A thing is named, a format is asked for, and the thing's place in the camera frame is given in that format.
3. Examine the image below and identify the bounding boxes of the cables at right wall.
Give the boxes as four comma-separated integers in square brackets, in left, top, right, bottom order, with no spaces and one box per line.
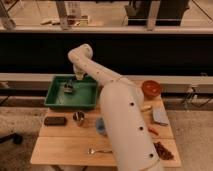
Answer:
[182,84,213,109]

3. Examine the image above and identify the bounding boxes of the small metal cup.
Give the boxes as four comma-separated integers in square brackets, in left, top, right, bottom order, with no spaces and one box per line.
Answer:
[73,111,85,126]

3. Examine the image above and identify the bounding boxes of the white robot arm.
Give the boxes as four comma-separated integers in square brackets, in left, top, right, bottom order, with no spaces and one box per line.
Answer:
[68,44,164,171]

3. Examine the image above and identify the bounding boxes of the brown dried food pile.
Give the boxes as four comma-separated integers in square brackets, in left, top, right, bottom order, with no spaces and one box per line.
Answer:
[154,142,174,160]

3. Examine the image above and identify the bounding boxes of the yellow banana piece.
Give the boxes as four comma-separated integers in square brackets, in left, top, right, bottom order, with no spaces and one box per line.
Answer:
[141,105,152,112]

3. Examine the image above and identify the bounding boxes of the small brush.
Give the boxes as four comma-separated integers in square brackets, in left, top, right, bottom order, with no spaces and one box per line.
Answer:
[64,87,74,93]

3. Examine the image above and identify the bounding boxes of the black rectangular block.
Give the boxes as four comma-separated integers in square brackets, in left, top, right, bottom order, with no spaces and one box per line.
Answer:
[44,117,67,126]

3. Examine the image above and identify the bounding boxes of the green plastic tray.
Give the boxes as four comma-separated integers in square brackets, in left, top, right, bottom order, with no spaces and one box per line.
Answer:
[44,75,99,110]

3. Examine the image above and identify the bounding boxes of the red bowl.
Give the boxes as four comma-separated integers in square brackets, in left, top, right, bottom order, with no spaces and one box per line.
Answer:
[141,80,162,99]

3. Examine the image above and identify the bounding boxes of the red chili pepper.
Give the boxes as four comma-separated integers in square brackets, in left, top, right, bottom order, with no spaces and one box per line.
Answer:
[148,127,159,136]

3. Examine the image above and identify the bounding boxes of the black object on floor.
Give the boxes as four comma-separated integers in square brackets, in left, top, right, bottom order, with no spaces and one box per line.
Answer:
[0,133,23,144]

